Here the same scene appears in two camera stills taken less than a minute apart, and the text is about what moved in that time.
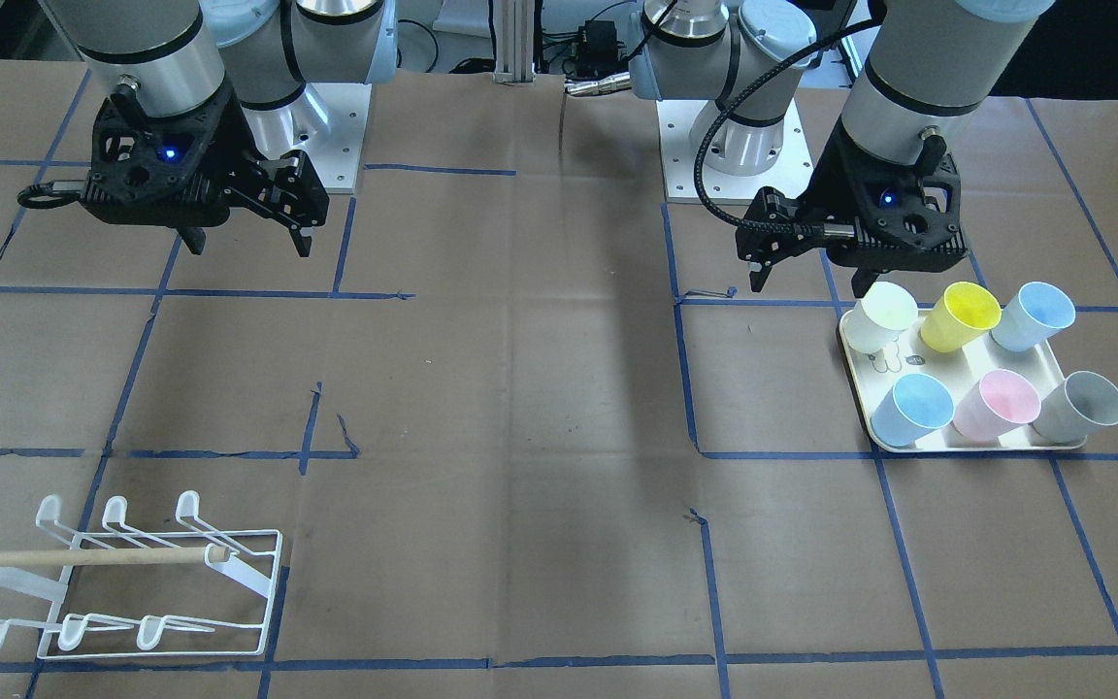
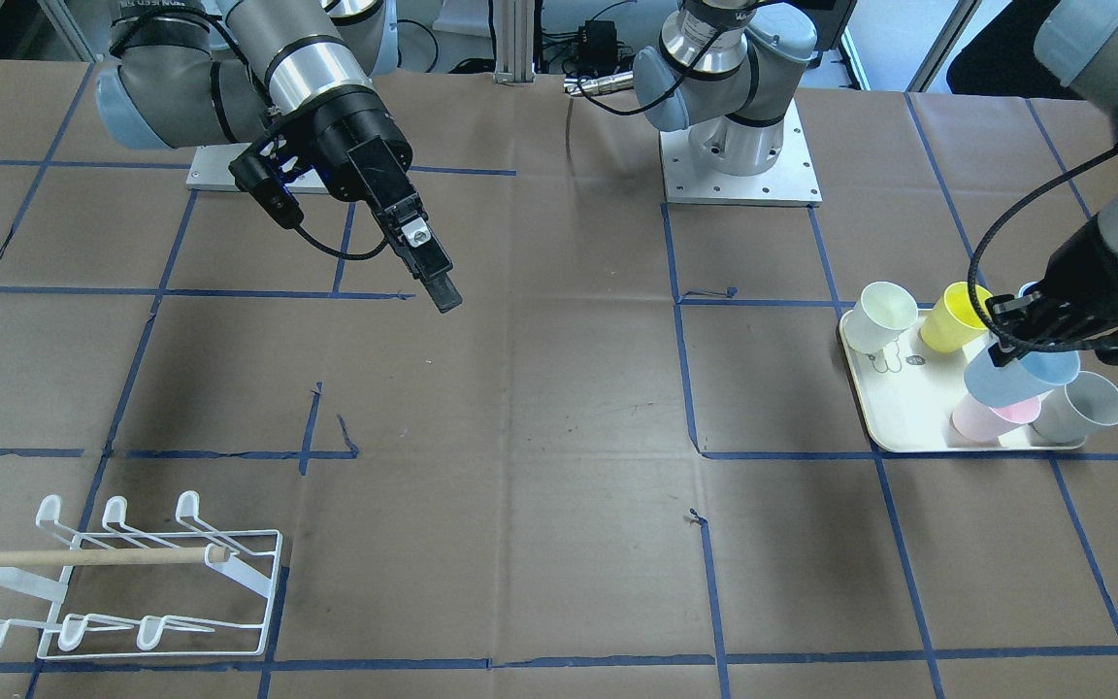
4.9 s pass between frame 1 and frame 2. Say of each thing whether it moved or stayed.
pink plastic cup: stayed
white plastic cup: stayed
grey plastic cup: stayed
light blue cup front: moved
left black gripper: moved
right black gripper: moved
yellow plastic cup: stayed
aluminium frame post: stayed
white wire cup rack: stayed
